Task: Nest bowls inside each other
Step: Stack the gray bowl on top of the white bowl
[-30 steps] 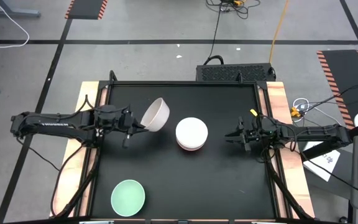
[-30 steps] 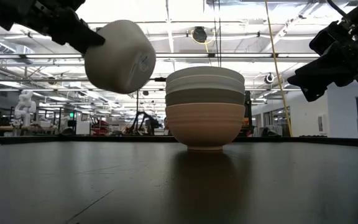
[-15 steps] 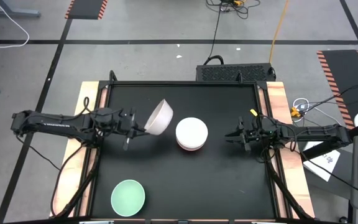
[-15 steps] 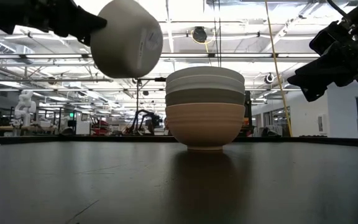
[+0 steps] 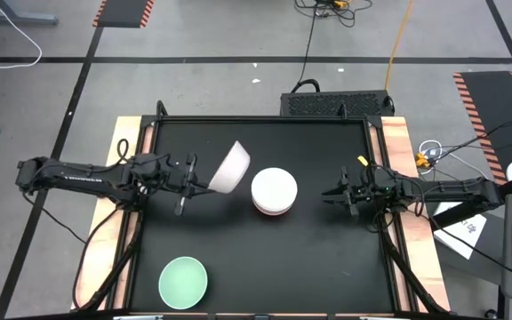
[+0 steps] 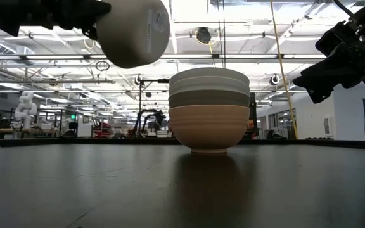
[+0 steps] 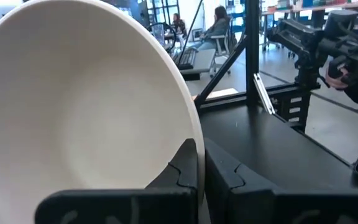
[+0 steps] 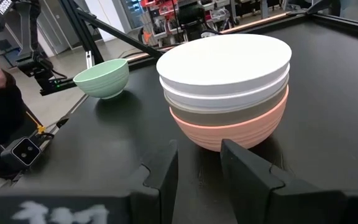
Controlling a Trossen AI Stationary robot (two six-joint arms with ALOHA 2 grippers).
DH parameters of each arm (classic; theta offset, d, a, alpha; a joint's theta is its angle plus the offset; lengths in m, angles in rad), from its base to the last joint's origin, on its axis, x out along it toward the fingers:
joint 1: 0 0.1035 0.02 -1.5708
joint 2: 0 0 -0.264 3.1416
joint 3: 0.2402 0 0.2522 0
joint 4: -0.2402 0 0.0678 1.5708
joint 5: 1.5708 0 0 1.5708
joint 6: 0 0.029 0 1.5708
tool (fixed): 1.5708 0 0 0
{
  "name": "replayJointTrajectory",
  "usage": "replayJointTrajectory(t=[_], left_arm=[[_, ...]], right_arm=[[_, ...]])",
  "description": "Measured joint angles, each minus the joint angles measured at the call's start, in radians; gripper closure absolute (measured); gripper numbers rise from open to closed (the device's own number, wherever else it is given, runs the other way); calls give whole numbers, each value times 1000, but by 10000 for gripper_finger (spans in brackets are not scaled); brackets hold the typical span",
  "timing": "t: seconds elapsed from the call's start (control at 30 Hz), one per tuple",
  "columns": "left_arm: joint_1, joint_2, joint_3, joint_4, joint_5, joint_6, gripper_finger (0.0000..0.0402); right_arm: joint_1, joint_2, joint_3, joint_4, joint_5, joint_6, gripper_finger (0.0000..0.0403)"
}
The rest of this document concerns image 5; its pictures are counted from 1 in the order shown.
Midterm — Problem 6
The green bowl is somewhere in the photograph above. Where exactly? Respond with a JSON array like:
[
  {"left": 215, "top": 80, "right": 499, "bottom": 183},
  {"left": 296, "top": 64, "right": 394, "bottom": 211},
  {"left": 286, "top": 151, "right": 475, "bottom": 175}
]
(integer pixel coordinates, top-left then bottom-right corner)
[{"left": 157, "top": 256, "right": 209, "bottom": 310}]

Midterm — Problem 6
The white paper sheet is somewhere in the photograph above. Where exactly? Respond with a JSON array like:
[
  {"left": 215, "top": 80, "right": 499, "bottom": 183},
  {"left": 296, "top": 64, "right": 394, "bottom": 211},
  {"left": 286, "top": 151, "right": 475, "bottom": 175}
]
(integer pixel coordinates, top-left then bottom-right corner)
[{"left": 433, "top": 202, "right": 488, "bottom": 260}]

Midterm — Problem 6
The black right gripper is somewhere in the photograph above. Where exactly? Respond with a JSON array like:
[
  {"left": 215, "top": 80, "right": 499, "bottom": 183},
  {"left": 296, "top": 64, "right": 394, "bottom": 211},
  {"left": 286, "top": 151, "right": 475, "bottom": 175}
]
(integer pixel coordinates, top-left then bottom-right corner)
[{"left": 320, "top": 164, "right": 402, "bottom": 219}]

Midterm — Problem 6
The black braided cable sleeve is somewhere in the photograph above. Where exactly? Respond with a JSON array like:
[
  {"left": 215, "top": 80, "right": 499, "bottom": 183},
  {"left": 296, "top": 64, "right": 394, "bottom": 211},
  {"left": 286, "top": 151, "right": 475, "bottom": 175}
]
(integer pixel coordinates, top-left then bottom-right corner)
[
  {"left": 378, "top": 212, "right": 451, "bottom": 315},
  {"left": 80, "top": 212, "right": 146, "bottom": 312}
]

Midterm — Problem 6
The yellow power cable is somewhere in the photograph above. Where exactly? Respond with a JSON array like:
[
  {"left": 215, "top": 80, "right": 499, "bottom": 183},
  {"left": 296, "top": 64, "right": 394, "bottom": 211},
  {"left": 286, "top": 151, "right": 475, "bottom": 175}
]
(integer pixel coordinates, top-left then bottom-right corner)
[{"left": 384, "top": 0, "right": 415, "bottom": 92}]

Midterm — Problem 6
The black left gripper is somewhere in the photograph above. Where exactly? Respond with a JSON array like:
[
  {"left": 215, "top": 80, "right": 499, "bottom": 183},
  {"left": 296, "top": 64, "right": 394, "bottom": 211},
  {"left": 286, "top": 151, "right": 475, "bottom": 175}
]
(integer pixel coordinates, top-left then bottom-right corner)
[{"left": 155, "top": 152, "right": 217, "bottom": 218}]

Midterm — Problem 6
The black power cable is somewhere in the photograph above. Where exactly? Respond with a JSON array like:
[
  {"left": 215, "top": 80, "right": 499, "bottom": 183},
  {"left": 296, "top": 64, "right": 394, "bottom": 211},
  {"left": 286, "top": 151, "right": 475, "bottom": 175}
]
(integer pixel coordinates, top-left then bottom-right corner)
[{"left": 291, "top": 4, "right": 320, "bottom": 93}]

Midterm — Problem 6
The black perforated computer case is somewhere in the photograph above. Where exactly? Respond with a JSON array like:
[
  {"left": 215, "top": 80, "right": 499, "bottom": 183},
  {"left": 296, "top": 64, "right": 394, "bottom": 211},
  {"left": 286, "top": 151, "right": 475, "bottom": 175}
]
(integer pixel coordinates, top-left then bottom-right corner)
[{"left": 280, "top": 90, "right": 396, "bottom": 118}]

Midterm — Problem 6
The black hazard-striped floor mat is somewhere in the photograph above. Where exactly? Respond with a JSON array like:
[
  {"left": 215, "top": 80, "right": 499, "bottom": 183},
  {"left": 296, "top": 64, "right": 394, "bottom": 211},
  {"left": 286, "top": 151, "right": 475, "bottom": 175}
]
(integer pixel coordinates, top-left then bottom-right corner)
[
  {"left": 452, "top": 70, "right": 512, "bottom": 174},
  {"left": 92, "top": 0, "right": 156, "bottom": 29}
]

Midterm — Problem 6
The white coiled cable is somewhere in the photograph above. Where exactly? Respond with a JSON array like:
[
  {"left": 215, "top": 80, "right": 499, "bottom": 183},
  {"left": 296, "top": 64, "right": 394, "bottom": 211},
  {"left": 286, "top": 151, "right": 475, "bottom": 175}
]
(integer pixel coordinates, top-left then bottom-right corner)
[{"left": 418, "top": 139, "right": 479, "bottom": 172}]

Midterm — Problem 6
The beige smooth bowl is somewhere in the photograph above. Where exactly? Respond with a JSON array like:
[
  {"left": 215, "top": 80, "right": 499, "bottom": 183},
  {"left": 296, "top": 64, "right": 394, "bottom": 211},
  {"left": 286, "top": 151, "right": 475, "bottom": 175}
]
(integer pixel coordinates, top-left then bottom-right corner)
[{"left": 208, "top": 140, "right": 252, "bottom": 196}]

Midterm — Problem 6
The thin black floor cable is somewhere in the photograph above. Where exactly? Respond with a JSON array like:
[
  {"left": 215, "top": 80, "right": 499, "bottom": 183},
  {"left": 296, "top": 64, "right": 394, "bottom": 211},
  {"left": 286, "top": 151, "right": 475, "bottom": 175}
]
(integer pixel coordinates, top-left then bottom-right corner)
[
  {"left": 22, "top": 193, "right": 86, "bottom": 249},
  {"left": 433, "top": 115, "right": 512, "bottom": 162}
]

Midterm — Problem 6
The tangled black cable bundle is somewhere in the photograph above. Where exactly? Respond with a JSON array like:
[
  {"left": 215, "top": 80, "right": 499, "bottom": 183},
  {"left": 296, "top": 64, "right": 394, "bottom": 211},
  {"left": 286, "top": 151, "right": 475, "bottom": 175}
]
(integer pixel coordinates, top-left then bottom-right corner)
[{"left": 294, "top": 0, "right": 373, "bottom": 28}]

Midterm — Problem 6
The white ribbed bowl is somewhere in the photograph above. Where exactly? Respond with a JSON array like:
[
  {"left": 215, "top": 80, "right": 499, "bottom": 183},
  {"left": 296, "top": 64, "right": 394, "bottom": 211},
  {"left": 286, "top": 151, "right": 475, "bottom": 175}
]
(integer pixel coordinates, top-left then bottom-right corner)
[
  {"left": 251, "top": 166, "right": 299, "bottom": 212},
  {"left": 251, "top": 195, "right": 296, "bottom": 215}
]

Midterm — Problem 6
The wooden table side board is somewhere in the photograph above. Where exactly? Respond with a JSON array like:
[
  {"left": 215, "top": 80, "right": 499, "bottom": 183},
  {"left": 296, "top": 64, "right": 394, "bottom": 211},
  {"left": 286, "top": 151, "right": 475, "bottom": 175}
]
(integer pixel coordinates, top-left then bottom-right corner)
[
  {"left": 369, "top": 116, "right": 452, "bottom": 312},
  {"left": 72, "top": 116, "right": 156, "bottom": 311}
]

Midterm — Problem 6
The grey metal table foot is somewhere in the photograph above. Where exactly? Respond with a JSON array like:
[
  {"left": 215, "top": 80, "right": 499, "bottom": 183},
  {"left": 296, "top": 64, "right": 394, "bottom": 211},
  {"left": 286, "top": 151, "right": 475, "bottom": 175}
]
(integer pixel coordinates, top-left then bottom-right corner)
[{"left": 0, "top": 0, "right": 60, "bottom": 26}]

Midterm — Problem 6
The white floor cable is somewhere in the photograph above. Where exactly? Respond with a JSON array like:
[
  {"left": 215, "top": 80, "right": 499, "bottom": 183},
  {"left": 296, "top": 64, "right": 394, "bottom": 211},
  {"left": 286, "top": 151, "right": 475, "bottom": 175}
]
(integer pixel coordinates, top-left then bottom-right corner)
[{"left": 0, "top": 0, "right": 44, "bottom": 70}]

